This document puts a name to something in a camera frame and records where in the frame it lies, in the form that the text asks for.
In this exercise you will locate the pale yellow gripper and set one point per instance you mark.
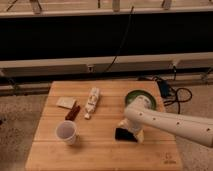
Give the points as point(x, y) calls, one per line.
point(135, 128)

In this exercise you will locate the black eraser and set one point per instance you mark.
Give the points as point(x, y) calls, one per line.
point(123, 134)

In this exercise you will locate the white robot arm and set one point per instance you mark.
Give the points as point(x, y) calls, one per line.
point(139, 112)

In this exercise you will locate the green bowl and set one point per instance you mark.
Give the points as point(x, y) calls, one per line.
point(133, 95)

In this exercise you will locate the white tube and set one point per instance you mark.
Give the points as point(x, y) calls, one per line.
point(92, 102)

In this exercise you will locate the brown chocolate bar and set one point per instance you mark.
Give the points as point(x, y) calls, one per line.
point(73, 113)

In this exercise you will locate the beige small box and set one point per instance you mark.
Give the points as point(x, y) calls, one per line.
point(66, 102)

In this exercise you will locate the white shelf rail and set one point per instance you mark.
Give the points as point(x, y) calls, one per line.
point(85, 65)

